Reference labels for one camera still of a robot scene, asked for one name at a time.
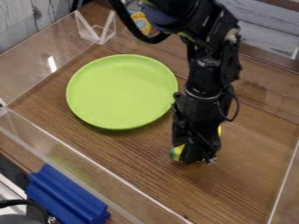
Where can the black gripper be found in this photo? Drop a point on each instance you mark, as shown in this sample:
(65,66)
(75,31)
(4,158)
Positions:
(198,115)

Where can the yellow toy banana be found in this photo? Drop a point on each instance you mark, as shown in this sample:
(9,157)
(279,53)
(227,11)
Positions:
(175,153)

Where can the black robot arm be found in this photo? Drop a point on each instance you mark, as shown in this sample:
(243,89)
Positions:
(208,30)

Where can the green round plate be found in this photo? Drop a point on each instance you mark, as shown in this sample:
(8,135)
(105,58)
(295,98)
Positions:
(121,92)

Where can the blue plastic clamp block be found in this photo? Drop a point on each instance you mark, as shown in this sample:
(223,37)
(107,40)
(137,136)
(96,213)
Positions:
(64,199)

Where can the clear acrylic tray wall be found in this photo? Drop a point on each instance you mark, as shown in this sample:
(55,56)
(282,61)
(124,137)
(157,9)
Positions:
(33,147)

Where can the clear acrylic corner bracket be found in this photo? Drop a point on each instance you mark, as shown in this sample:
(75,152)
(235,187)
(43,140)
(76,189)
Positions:
(97,34)

